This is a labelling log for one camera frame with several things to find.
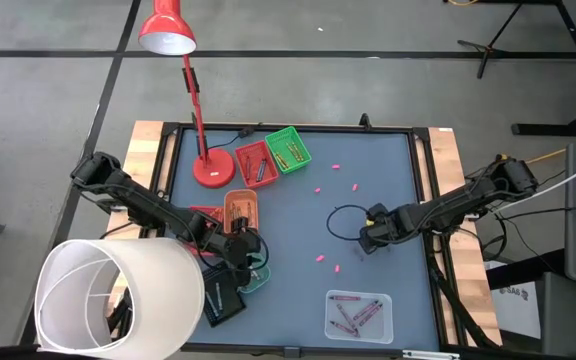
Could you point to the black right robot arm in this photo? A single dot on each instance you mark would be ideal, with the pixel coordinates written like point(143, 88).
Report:
point(468, 200)

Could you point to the yellow crayon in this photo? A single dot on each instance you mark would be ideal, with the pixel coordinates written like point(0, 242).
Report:
point(298, 151)
point(292, 152)
point(281, 161)

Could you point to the clear plastic bin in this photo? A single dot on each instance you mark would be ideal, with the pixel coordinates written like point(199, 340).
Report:
point(383, 332)

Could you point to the black tripod stand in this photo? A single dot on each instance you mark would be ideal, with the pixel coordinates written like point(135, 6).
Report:
point(488, 48)

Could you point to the red plastic basket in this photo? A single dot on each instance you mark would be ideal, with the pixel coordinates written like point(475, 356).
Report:
point(208, 211)
point(254, 150)

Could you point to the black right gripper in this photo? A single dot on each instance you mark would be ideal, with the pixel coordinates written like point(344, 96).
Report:
point(383, 225)

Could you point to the black stand base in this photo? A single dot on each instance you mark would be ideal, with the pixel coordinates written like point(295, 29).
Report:
point(558, 129)

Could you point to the teal plastic bin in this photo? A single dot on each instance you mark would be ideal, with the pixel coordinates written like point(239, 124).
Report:
point(263, 277)

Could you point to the white lampshade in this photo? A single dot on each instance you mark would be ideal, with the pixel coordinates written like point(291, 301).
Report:
point(168, 300)

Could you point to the black clamp mount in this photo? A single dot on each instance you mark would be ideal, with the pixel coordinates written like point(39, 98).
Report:
point(291, 352)
point(366, 120)

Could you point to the dark grey equipment case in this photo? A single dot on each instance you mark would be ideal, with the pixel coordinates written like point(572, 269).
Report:
point(563, 320)

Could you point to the light blue crayon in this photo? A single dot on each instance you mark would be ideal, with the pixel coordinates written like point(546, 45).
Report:
point(255, 274)

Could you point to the mauve crayon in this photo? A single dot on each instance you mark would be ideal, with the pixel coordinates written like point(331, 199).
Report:
point(371, 316)

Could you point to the orange plastic bin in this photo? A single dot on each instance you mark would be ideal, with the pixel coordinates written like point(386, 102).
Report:
point(240, 195)

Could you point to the red desk lamp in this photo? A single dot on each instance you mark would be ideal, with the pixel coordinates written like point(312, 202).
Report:
point(167, 25)

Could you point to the wooden table side board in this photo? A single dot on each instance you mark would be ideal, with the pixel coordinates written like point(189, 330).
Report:
point(140, 150)
point(448, 160)

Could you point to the magenta crayon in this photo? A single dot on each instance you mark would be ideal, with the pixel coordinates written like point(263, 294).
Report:
point(346, 315)
point(364, 310)
point(345, 298)

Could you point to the green plastic basket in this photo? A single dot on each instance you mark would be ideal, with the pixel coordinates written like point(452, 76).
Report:
point(274, 142)

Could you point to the orange brown crayon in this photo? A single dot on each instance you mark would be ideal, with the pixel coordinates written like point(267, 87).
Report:
point(249, 211)

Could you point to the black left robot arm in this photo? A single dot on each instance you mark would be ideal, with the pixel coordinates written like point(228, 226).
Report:
point(138, 200)

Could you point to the white crayon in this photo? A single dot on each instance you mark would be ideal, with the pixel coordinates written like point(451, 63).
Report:
point(212, 303)
point(219, 296)

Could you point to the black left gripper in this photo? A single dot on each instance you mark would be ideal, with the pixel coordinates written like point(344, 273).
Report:
point(235, 247)

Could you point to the black metal table frame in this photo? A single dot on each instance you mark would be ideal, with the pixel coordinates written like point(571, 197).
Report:
point(318, 128)

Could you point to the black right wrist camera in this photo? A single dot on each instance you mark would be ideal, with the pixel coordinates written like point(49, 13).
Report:
point(379, 209)

